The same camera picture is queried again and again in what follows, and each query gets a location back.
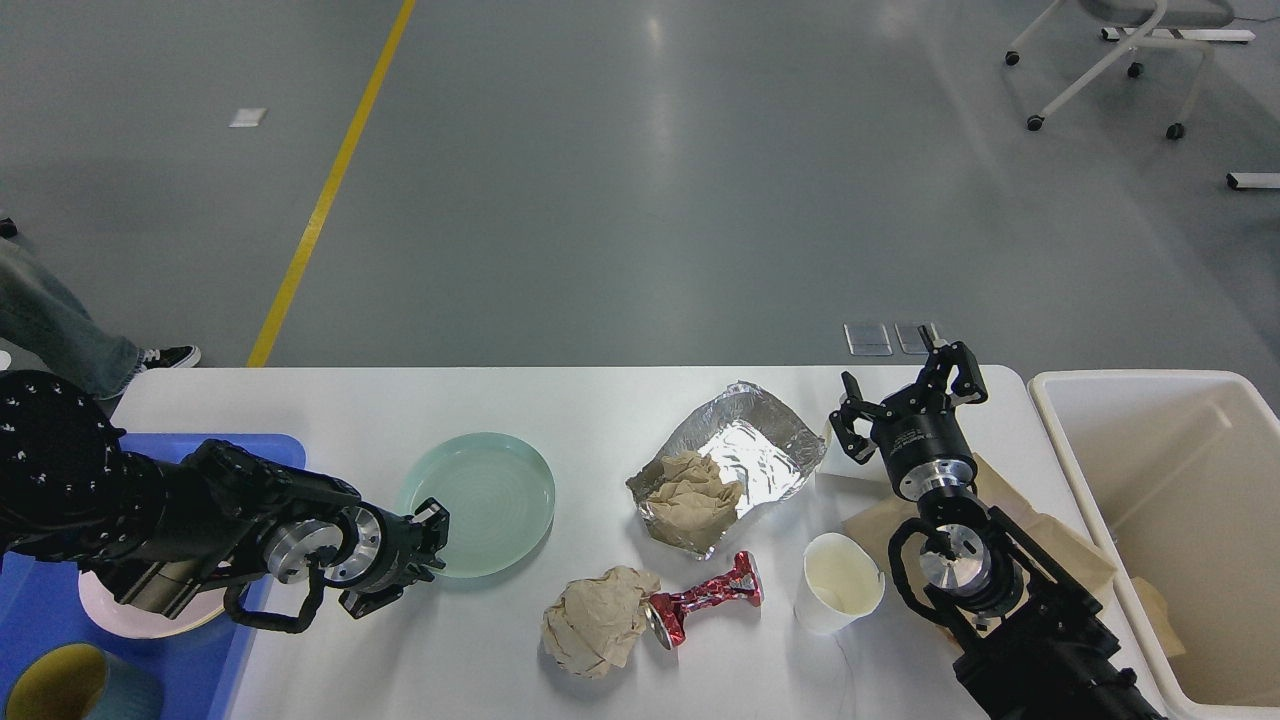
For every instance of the brown paper scrap in bin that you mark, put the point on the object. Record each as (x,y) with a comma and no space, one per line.
(1156,608)

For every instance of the white plastic bin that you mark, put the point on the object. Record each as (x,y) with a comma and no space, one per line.
(1175,475)

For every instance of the upright white paper cup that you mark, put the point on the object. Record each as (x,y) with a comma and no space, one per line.
(841,583)

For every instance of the pink plate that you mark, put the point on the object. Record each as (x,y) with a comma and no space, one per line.
(132,623)

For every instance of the crumpled brown paper in foil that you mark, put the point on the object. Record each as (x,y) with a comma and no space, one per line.
(693,506)

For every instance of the lying white paper cup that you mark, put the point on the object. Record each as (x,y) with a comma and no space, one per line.
(836,463)

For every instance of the floor socket plate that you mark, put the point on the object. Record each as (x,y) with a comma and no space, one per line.
(868,340)
(917,338)

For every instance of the brown paper bag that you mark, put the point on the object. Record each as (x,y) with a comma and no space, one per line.
(1087,564)

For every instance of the crumpled brown paper ball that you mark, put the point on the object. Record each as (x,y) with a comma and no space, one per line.
(594,625)

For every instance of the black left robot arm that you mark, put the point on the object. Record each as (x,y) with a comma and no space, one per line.
(271,538)

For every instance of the white bar on floor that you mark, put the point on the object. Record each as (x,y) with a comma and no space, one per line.
(1244,181)

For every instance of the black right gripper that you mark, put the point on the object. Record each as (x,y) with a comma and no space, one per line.
(926,450)

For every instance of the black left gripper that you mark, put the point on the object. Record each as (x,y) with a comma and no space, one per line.
(389,553)

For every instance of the crushed red can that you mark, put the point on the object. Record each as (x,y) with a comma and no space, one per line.
(667,613)

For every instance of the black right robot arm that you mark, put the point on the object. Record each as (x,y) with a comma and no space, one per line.
(1032,643)

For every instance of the right floor socket plate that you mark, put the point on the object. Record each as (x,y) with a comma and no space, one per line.
(917,338)

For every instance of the left floor socket plate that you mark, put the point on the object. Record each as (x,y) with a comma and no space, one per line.
(868,340)

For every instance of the dark teal mug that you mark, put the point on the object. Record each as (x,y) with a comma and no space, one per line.
(81,681)

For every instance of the light green plate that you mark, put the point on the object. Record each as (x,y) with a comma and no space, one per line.
(499,492)

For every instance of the blue plastic tray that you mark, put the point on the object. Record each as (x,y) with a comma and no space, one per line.
(199,671)

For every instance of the white rolling chair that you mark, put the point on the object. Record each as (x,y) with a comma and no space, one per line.
(1171,25)

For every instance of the person in jeans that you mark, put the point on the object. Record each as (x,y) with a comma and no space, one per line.
(40,314)

